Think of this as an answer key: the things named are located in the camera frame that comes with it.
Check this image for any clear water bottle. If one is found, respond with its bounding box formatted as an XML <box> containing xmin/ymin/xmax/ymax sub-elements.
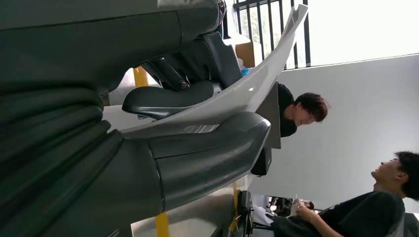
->
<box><xmin>237</xmin><ymin>58</ymin><xmax>252</xmax><ymax>77</ymax></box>

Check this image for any person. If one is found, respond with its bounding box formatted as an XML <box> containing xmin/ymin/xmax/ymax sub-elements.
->
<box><xmin>277</xmin><ymin>83</ymin><xmax>331</xmax><ymax>138</ymax></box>
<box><xmin>271</xmin><ymin>151</ymin><xmax>419</xmax><ymax>237</ymax></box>

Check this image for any cardboard box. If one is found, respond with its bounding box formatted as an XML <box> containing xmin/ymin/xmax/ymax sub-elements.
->
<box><xmin>235</xmin><ymin>40</ymin><xmax>262</xmax><ymax>68</ymax></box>

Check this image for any grey laptop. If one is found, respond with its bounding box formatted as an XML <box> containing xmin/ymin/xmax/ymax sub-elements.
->
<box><xmin>255</xmin><ymin>81</ymin><xmax>282</xmax><ymax>150</ymax></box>

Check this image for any black window railing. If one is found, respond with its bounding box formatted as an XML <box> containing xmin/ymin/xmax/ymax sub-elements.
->
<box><xmin>234</xmin><ymin>0</ymin><xmax>312</xmax><ymax>71</ymax></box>

